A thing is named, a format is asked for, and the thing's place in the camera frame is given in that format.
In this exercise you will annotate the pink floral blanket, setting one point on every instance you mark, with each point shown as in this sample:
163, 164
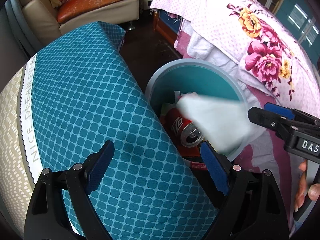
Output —
225, 30

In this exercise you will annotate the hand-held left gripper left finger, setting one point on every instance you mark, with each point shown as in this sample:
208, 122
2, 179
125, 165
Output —
100, 167

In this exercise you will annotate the red soda can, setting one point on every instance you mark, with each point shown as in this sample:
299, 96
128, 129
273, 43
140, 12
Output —
177, 125

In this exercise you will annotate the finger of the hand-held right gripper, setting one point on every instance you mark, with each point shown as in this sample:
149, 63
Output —
270, 121
280, 111

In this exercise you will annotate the red packet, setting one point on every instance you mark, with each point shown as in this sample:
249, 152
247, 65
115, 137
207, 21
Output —
198, 165

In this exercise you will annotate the red foil wrapper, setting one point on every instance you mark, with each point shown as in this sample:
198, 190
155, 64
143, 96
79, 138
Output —
190, 152

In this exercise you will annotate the teal plastic bin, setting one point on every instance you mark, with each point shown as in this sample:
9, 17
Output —
200, 80

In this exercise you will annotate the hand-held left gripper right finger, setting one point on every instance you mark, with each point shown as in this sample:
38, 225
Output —
215, 170

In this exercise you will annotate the cream leather sofa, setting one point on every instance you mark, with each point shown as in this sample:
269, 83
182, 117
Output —
112, 12

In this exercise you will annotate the white tissue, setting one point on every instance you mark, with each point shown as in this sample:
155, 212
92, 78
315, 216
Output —
220, 120

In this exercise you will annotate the teal glazed door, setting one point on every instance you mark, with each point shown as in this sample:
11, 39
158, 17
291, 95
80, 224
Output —
287, 10

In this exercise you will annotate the teal and beige patterned cloth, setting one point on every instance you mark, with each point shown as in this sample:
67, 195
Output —
87, 92

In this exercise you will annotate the person's right hand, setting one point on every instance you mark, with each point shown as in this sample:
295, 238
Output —
303, 192

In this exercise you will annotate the wooden bed frame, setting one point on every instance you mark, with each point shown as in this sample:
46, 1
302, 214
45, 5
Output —
165, 27

